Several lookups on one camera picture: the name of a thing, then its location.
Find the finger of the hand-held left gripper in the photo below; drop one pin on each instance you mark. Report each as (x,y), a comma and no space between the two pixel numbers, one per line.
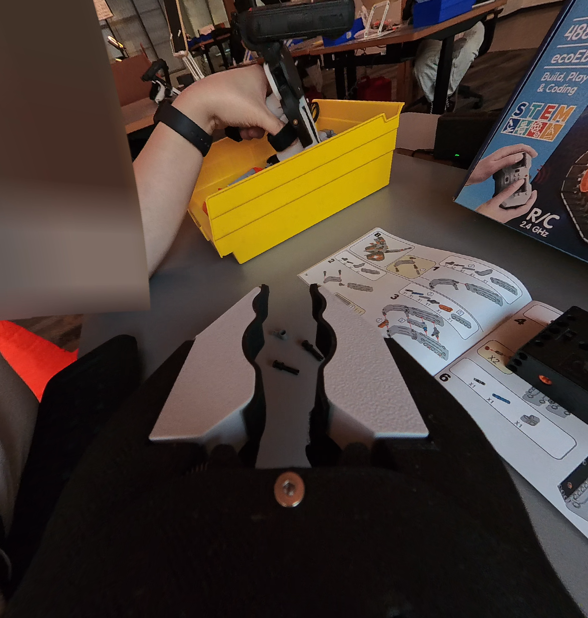
(309,123)

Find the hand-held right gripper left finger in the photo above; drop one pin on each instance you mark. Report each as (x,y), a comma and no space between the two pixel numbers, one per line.
(212,386)

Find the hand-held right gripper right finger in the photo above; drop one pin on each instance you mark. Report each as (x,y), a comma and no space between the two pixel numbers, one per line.
(371,386)

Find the yellow plastic bin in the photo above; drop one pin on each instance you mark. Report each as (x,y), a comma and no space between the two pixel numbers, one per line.
(299,193)

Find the black long pin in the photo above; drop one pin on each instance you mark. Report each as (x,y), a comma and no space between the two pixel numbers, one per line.
(312,350)
(285,368)

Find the pile of building bricks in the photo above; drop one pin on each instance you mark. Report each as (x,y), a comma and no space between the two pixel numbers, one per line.
(253,174)

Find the small grey connector brick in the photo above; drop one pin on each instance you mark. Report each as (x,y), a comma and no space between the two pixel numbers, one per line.
(280,334)

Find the black battery box brick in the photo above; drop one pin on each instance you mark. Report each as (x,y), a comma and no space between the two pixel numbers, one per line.
(564,357)

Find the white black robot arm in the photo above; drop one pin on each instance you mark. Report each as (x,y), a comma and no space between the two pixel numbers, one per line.
(159,84)

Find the person's left forearm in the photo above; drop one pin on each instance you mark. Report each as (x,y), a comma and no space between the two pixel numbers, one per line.
(168,203)

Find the grey desk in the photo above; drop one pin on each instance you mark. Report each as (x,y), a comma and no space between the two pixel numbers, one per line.
(419,207)

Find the person's left hand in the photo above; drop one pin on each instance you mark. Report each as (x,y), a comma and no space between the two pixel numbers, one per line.
(226,101)

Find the red crate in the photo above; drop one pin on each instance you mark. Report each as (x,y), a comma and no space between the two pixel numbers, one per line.
(373,88)

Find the long wooden workbench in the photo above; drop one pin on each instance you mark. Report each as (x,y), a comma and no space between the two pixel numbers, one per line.
(395,34)

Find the white instruction booklet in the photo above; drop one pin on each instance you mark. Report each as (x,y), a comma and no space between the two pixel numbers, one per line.
(419,289)

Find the black wristband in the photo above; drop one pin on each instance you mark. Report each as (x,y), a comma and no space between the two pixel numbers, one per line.
(183,128)

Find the blue storage bin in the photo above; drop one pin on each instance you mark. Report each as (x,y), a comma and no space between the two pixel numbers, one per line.
(434,9)

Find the black electronic box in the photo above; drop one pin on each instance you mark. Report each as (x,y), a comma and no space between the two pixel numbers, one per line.
(460,140)

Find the brown cardboard box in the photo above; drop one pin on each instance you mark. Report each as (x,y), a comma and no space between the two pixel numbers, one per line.
(132,79)

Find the red orange panel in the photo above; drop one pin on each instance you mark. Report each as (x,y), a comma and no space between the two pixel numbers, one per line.
(28,352)

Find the person's light clothing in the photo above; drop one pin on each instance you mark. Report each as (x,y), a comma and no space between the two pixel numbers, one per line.
(4,434)

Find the blue robot kit box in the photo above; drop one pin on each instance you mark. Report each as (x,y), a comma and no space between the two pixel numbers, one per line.
(540,145)

